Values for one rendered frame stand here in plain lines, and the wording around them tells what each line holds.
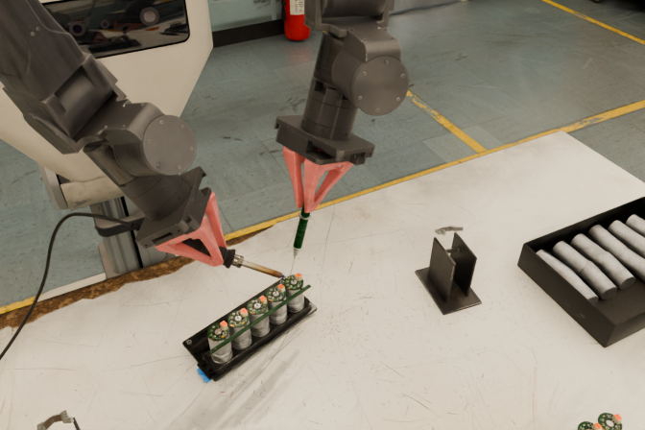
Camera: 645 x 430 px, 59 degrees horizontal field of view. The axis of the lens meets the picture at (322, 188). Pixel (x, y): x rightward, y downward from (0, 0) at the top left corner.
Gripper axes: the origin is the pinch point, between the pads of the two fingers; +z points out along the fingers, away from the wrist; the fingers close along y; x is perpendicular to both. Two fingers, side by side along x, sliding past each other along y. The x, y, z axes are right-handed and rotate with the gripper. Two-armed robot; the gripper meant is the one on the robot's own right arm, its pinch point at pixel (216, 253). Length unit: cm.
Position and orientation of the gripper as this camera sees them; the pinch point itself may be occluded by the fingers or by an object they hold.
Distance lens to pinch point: 70.5
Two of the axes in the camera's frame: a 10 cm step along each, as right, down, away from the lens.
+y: 0.4, -6.2, 7.8
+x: -8.7, 3.6, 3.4
